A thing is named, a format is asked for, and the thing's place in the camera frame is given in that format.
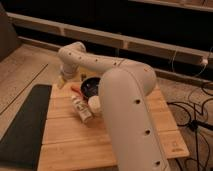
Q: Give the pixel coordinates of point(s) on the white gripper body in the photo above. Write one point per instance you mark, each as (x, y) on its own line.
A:
(61, 82)

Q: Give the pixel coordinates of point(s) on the white round sponge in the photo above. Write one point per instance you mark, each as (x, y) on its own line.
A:
(94, 105)

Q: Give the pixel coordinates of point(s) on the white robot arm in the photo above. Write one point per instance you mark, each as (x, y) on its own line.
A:
(122, 91)

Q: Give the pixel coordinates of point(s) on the black mat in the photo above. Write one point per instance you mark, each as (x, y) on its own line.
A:
(21, 144)

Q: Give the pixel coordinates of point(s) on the black bowl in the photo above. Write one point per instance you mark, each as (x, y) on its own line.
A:
(89, 87)

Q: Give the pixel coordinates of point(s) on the white bottle lying down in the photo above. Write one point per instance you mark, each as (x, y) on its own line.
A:
(81, 108)

